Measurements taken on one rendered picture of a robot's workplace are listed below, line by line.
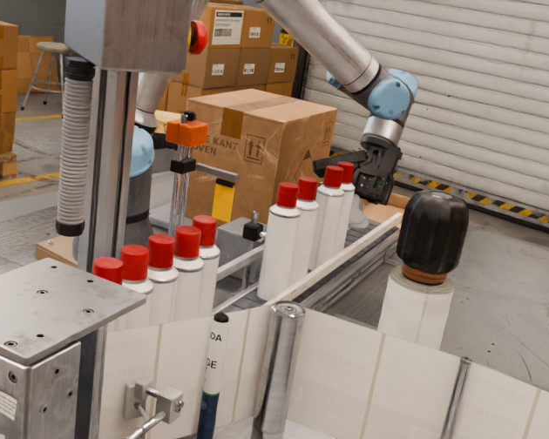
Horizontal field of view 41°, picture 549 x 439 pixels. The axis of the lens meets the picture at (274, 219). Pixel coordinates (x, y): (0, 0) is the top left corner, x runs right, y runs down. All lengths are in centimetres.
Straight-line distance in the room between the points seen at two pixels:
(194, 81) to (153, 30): 392
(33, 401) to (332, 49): 92
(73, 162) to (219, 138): 76
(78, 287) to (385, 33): 515
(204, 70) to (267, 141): 315
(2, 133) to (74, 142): 377
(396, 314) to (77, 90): 48
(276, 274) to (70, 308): 68
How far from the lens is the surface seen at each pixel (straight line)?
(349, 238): 164
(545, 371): 139
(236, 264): 119
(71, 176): 89
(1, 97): 459
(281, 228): 121
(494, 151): 540
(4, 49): 457
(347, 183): 142
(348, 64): 133
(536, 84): 529
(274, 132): 155
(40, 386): 55
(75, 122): 88
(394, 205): 212
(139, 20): 82
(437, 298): 95
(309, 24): 130
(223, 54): 482
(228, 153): 161
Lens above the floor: 141
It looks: 18 degrees down
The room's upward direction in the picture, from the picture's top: 9 degrees clockwise
